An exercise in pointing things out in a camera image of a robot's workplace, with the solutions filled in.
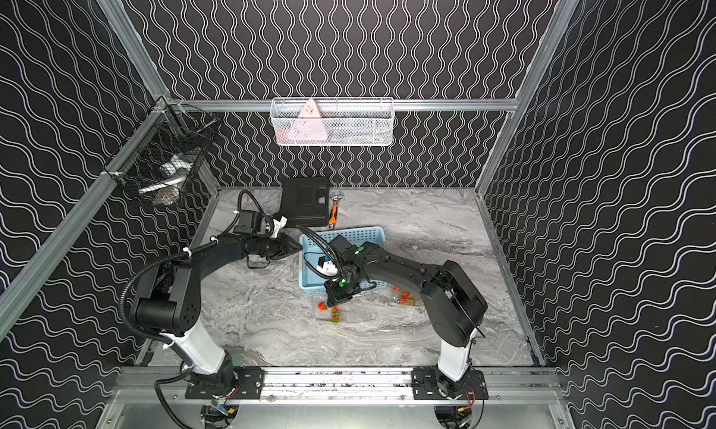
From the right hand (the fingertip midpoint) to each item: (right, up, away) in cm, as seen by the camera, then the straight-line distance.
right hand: (329, 302), depth 82 cm
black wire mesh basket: (-57, +46, +10) cm, 74 cm away
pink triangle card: (-7, +55, +7) cm, 56 cm away
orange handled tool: (-1, +27, +30) cm, 40 cm away
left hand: (-11, +17, +9) cm, 22 cm away
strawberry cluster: (-2, -1, -1) cm, 2 cm away
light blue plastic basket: (-7, +4, +11) cm, 14 cm away
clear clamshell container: (-3, -4, +3) cm, 6 cm away
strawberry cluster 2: (+23, 0, +6) cm, 24 cm away
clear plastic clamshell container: (+20, 0, +6) cm, 21 cm away
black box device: (-13, +31, +27) cm, 44 cm away
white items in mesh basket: (-43, +32, -8) cm, 54 cm away
